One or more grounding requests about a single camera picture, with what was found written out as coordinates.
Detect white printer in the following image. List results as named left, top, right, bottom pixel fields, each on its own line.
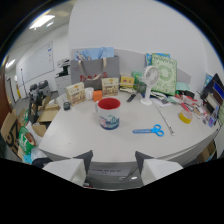
left=54, top=58, right=72, bottom=97

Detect small yellow box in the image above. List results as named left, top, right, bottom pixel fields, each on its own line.
left=119, top=75, right=136, bottom=89

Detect black remote control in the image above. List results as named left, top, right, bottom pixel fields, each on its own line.
left=126, top=93, right=138, bottom=103

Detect green packet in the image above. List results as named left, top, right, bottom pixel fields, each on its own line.
left=131, top=70, right=147, bottom=94

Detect green snack bag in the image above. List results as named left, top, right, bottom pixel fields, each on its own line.
left=18, top=125, right=37, bottom=156

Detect yellow tape roll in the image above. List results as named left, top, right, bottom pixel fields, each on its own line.
left=178, top=109, right=194, bottom=125

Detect grey paper gift bag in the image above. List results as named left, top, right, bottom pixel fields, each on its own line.
left=69, top=55, right=121, bottom=92

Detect green patterned book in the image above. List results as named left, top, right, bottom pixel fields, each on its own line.
left=150, top=53, right=178, bottom=97

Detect blue-handled scissors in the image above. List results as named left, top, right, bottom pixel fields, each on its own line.
left=132, top=124, right=165, bottom=138

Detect black office chair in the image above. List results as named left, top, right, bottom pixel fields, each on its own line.
left=27, top=79, right=52, bottom=125

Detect wall whiteboard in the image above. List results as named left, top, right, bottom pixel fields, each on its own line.
left=16, top=40, right=56, bottom=87

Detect beige printed box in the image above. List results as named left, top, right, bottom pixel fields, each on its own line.
left=65, top=82, right=87, bottom=107
left=101, top=77, right=120, bottom=98

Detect brown cardboard box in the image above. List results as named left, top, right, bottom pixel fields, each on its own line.
left=35, top=103, right=61, bottom=125

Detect white cup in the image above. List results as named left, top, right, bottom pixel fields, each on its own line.
left=84, top=87, right=95, bottom=101

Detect white desk fan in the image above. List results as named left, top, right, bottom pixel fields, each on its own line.
left=139, top=65, right=161, bottom=107

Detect red-rimmed printed mug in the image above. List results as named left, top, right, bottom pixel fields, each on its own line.
left=95, top=97, right=122, bottom=131

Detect small orange box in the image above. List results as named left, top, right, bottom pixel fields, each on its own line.
left=92, top=89, right=104, bottom=103

